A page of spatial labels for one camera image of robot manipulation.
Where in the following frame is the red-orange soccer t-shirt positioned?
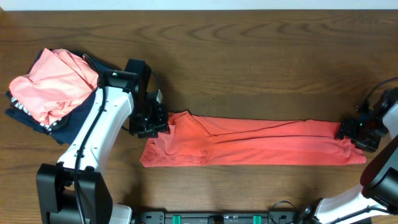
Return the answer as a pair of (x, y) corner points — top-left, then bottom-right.
(140, 111), (366, 167)

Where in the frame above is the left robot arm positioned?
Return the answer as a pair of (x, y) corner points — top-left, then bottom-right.
(36, 70), (168, 223)

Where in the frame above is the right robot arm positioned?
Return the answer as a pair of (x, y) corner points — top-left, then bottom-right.
(294, 103), (397, 223)

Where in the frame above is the folded pink shirt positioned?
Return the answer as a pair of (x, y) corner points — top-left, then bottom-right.
(9, 49), (98, 125)

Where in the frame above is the black white patterned garment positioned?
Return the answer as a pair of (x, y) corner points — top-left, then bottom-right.
(5, 91), (71, 134)

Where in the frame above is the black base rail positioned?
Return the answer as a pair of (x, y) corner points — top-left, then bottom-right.
(133, 200), (371, 224)

